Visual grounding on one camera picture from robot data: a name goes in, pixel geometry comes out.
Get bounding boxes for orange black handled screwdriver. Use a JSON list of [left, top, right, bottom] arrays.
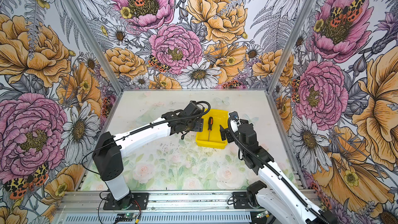
[[207, 116, 214, 142]]

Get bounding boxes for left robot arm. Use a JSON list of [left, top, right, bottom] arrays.
[[91, 101, 211, 211]]

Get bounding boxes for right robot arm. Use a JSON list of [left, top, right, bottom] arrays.
[[220, 112, 337, 224]]

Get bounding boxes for yellow plastic bin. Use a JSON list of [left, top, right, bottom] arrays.
[[195, 109, 229, 149]]

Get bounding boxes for green circuit board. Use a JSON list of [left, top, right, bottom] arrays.
[[114, 213, 141, 224]]

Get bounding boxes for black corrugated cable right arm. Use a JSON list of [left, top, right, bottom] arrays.
[[227, 116, 330, 224]]

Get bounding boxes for aluminium corner post left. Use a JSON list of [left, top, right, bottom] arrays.
[[62, 0, 123, 96]]

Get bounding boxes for aluminium corner post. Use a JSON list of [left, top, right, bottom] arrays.
[[267, 0, 316, 94], [62, 0, 123, 96]]

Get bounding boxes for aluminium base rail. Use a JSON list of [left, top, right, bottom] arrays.
[[52, 190, 282, 224]]

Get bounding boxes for aluminium corner post right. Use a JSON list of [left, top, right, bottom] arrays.
[[267, 0, 316, 94]]

